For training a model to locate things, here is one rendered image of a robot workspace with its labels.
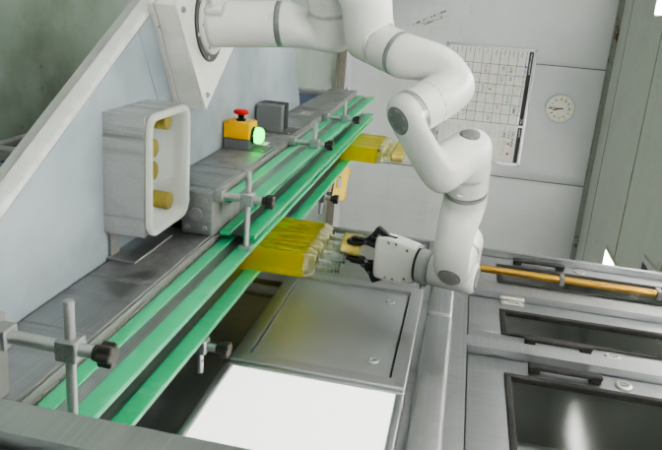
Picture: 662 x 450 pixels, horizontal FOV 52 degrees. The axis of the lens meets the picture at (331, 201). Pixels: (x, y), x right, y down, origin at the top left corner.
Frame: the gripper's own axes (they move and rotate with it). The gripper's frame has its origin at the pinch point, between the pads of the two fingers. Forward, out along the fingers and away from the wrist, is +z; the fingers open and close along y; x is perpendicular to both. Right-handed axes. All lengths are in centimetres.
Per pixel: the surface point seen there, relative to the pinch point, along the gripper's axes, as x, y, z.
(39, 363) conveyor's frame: 80, 5, 10
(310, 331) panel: 19.3, -13.0, 0.5
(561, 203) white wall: -595, -124, 19
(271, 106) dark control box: -36, 24, 46
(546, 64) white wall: -584, 17, 56
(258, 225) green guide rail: 15.8, 6.1, 16.9
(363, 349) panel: 19.9, -13.1, -11.9
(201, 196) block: 28.2, 14.1, 23.3
